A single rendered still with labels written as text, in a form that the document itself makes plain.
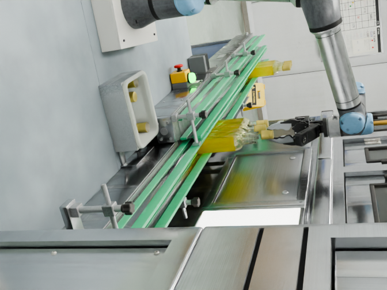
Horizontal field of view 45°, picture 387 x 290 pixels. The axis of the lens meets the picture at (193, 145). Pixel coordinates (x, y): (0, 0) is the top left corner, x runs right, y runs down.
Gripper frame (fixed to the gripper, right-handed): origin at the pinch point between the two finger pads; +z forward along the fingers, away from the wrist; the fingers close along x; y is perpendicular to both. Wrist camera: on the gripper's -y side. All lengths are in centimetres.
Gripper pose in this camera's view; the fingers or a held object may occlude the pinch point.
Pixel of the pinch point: (270, 134)
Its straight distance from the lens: 173.2
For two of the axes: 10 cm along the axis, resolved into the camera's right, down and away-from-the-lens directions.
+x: -1.9, -9.2, -3.3
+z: -9.4, 0.8, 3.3
